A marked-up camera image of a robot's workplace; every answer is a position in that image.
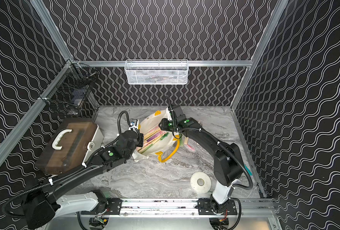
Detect brown lidded storage box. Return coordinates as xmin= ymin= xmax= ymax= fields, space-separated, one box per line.
xmin=35 ymin=117 xmax=103 ymax=175

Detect teal folding fan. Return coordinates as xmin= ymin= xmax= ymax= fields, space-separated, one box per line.
xmin=244 ymin=165 xmax=253 ymax=176

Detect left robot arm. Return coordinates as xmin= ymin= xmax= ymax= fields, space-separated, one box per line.
xmin=2 ymin=111 xmax=143 ymax=229

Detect white tote bag yellow handles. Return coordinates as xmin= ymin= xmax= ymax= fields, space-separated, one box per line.
xmin=133 ymin=109 xmax=181 ymax=163

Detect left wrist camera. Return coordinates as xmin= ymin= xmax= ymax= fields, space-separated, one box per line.
xmin=130 ymin=118 xmax=139 ymax=129

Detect green paper folding fan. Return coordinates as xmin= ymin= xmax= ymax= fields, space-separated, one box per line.
xmin=180 ymin=136 xmax=185 ymax=147

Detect white wire wall basket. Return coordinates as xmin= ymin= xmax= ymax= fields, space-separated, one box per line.
xmin=125 ymin=59 xmax=189 ymax=85

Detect black wire wall basket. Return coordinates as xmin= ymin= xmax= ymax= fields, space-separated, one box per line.
xmin=41 ymin=61 xmax=99 ymax=118

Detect purple paper folding fan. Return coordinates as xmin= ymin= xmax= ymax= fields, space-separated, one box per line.
xmin=144 ymin=126 xmax=161 ymax=142

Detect white tape roll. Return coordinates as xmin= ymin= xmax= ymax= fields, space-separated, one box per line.
xmin=190 ymin=172 xmax=212 ymax=194

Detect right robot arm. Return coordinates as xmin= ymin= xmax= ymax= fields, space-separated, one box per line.
xmin=158 ymin=104 xmax=253 ymax=214

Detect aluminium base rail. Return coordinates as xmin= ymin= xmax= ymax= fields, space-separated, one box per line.
xmin=41 ymin=197 xmax=281 ymax=230

